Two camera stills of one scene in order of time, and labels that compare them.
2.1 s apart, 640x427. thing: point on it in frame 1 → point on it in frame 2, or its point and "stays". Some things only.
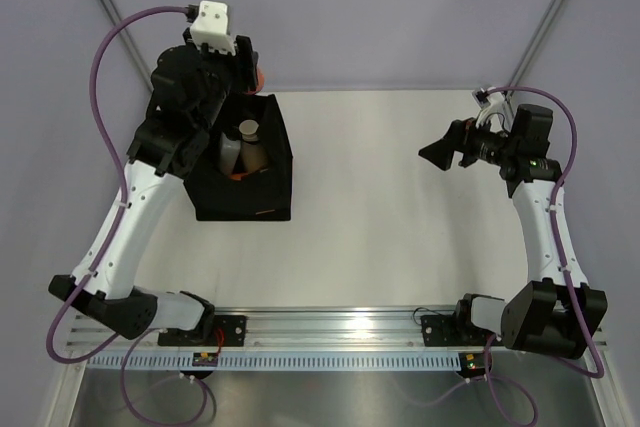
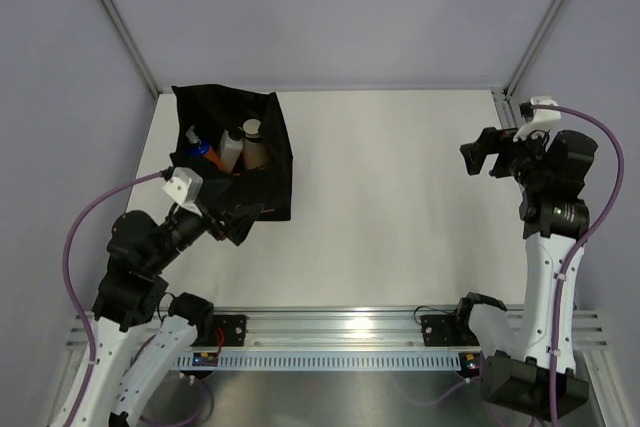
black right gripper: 462,138 → 493,140
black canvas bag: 266,196 stays
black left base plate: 212,331 stays
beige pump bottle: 253,156 stays
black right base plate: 449,331 stays
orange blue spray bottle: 260,80 → 203,148
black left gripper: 241,64 → 238,223
